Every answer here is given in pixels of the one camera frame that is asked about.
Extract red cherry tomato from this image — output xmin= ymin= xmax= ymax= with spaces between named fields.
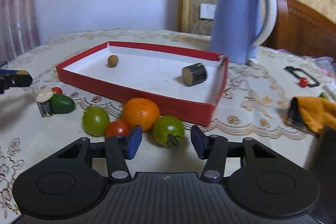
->
xmin=52 ymin=86 xmax=63 ymax=94
xmin=105 ymin=120 xmax=130 ymax=138

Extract large sugarcane piece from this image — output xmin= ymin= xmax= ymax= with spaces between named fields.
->
xmin=36 ymin=88 xmax=54 ymax=118

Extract orange tangerine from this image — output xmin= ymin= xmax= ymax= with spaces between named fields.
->
xmin=122 ymin=98 xmax=161 ymax=132

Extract green tomato with stem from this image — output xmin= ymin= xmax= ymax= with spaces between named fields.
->
xmin=153 ymin=115 xmax=185 ymax=147

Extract dark green avocado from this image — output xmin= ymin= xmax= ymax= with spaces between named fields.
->
xmin=51 ymin=94 xmax=76 ymax=114

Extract small sugarcane piece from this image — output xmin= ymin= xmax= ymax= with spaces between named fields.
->
xmin=182 ymin=63 xmax=207 ymax=86

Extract brown longan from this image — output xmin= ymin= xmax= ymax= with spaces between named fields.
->
xmin=107 ymin=55 xmax=119 ymax=68

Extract pink patterned curtain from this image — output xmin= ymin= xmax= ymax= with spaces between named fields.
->
xmin=0 ymin=0 xmax=41 ymax=61

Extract cream lace tablecloth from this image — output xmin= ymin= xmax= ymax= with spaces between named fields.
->
xmin=1 ymin=30 xmax=329 ymax=223

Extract red shallow cardboard box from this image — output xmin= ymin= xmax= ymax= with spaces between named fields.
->
xmin=56 ymin=41 xmax=228 ymax=126

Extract orange cloth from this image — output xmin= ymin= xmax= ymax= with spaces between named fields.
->
xmin=288 ymin=97 xmax=336 ymax=135

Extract small red ball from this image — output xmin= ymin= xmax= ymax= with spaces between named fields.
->
xmin=299 ymin=77 xmax=309 ymax=88

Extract black box right edge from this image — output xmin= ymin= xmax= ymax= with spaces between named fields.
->
xmin=311 ymin=126 xmax=336 ymax=223

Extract blue electric kettle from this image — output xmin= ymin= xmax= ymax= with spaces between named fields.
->
xmin=209 ymin=0 xmax=277 ymax=64

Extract pile of clothes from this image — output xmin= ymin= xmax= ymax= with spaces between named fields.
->
xmin=313 ymin=56 xmax=335 ymax=76

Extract wooden bed headboard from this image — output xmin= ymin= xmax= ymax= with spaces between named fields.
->
xmin=263 ymin=0 xmax=336 ymax=59

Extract black frame tool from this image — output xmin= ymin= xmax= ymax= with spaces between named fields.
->
xmin=284 ymin=66 xmax=320 ymax=88

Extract white wall switch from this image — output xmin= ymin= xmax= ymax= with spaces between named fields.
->
xmin=199 ymin=3 xmax=217 ymax=20

